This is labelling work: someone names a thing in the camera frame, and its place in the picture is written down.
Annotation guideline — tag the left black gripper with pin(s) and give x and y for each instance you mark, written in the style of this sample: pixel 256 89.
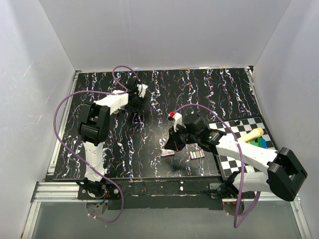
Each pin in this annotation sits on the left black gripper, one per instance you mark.
pixel 142 102

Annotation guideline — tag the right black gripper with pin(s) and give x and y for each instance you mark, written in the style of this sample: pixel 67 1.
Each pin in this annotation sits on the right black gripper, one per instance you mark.
pixel 173 143

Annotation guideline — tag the red white staple box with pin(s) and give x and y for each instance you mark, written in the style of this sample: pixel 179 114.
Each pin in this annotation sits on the red white staple box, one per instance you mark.
pixel 167 153

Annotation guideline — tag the silver staple strips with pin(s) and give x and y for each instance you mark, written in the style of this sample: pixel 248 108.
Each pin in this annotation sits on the silver staple strips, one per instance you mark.
pixel 196 154

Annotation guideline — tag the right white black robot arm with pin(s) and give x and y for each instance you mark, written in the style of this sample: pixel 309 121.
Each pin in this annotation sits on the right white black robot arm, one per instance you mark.
pixel 277 172

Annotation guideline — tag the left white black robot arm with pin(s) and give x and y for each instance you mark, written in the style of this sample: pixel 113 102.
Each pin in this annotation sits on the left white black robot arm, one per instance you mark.
pixel 94 129

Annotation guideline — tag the black white checkered board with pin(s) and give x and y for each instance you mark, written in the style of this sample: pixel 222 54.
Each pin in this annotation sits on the black white checkered board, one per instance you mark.
pixel 231 152

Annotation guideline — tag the wooden peg doll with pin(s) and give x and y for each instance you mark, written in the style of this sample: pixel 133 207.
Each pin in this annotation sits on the wooden peg doll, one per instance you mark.
pixel 252 135

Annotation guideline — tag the green toy brick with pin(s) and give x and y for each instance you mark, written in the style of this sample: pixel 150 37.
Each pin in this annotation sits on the green toy brick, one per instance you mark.
pixel 256 142

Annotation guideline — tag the blue toy brick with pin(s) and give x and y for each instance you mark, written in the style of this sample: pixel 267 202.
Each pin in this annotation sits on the blue toy brick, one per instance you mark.
pixel 263 143

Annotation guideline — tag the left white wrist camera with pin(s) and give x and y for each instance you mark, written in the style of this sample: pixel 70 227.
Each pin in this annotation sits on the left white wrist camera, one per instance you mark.
pixel 142 88

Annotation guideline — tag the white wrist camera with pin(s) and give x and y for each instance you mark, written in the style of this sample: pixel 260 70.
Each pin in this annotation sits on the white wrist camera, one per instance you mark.
pixel 176 118
pixel 142 88

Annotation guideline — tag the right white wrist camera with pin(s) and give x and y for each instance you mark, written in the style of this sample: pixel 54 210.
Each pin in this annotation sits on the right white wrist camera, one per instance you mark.
pixel 176 118

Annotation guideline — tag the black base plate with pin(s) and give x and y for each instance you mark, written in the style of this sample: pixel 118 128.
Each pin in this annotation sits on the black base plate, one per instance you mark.
pixel 176 192

